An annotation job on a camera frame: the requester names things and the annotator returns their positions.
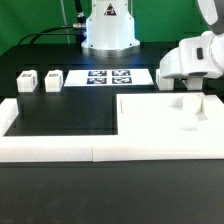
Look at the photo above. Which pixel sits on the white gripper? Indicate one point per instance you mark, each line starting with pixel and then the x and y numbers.
pixel 197 57

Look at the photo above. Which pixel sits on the white square tabletop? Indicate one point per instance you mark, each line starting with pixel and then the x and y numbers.
pixel 168 114

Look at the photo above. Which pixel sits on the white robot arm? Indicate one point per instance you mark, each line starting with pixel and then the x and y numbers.
pixel 110 30

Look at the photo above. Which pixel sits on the white sheet with AprilTags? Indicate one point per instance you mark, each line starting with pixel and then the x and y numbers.
pixel 113 77

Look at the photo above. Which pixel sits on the white U-shaped obstacle fence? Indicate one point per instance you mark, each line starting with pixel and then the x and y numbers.
pixel 97 148

